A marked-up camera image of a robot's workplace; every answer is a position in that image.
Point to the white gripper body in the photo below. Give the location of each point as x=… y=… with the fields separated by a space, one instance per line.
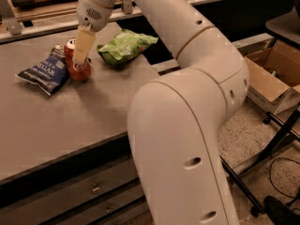
x=90 y=14

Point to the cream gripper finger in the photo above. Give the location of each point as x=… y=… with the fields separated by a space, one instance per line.
x=84 y=40

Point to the red coke can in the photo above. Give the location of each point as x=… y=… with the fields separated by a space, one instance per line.
x=77 y=72

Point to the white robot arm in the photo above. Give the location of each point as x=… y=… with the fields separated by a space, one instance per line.
x=173 y=121

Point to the green chip bag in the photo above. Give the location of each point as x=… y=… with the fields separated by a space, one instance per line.
x=125 y=46

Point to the blue chip bag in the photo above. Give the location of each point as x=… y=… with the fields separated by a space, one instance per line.
x=50 y=74

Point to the bottom drawer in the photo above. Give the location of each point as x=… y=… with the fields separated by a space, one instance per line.
x=124 y=214

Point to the top drawer with knob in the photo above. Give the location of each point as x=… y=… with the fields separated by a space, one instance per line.
x=74 y=192

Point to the drawer with knob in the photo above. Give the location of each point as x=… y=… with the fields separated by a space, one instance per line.
x=74 y=192
x=99 y=207

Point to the middle drawer with knob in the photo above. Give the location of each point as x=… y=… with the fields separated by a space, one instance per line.
x=99 y=207

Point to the cardboard box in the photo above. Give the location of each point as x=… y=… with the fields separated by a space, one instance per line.
x=274 y=77

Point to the black metal stand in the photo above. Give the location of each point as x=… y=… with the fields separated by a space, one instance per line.
x=284 y=137

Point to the black foot pedal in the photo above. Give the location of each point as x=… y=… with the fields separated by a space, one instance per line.
x=280 y=213

